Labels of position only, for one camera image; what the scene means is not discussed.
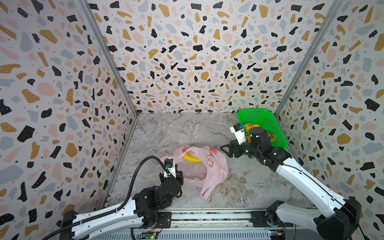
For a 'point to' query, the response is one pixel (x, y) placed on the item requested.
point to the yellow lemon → (248, 126)
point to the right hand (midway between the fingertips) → (223, 143)
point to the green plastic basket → (265, 119)
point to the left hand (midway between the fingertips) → (178, 163)
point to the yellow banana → (191, 158)
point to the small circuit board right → (275, 234)
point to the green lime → (272, 136)
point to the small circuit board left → (149, 236)
